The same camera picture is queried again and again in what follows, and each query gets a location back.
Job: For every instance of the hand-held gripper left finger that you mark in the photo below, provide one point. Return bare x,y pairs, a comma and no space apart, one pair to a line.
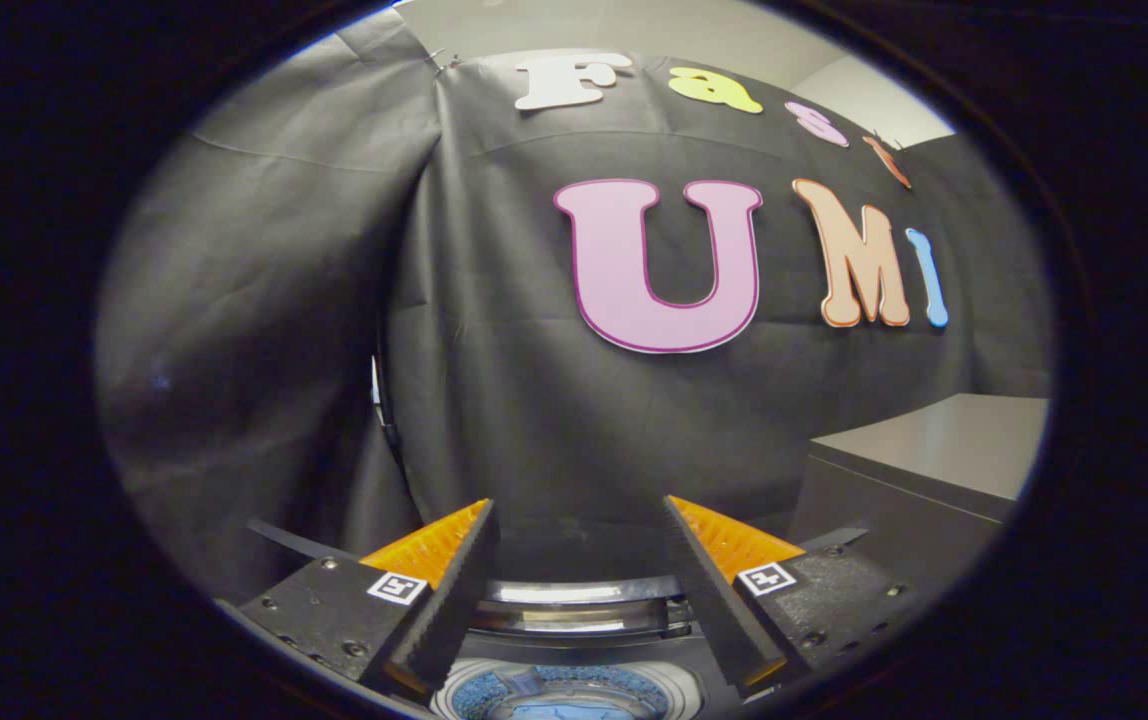
454,600

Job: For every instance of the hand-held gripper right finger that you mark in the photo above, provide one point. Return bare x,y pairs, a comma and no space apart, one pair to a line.
714,600

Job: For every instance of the light blue shirt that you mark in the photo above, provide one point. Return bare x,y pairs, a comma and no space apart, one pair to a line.
574,712

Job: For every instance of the beige cabinet with dark top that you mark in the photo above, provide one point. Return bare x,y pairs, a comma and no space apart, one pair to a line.
934,440

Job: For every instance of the black backdrop cloth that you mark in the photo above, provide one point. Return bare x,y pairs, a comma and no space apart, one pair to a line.
264,350

